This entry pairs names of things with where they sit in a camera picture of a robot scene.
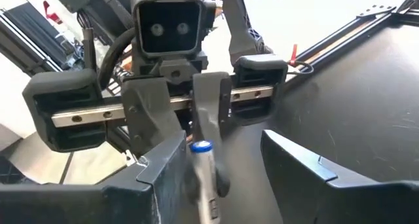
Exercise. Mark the red zip tie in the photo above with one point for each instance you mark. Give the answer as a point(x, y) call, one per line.
point(294, 55)

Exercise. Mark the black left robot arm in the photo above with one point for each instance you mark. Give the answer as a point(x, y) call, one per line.
point(242, 27)

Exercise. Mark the white blue-capped battery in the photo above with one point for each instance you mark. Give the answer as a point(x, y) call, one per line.
point(204, 171)

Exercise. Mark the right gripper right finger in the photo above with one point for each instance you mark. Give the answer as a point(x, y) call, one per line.
point(327, 204)

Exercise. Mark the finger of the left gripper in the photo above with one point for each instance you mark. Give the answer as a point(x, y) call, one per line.
point(209, 106)
point(147, 116)

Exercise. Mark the black table frame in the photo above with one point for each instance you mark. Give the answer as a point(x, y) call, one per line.
point(409, 4)

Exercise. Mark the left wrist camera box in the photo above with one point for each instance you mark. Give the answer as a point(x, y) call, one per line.
point(168, 30)

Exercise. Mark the wooden table border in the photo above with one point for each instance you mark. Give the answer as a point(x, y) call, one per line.
point(337, 42)

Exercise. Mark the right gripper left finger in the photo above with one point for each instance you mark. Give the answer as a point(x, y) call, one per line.
point(82, 204)

